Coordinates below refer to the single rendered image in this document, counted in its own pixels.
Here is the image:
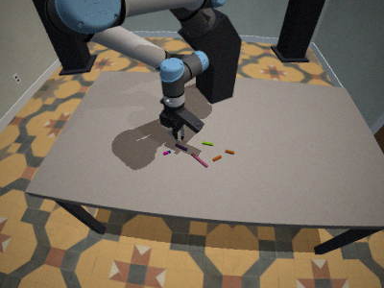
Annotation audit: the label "pink rod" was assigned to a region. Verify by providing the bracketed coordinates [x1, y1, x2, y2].
[191, 153, 208, 168]

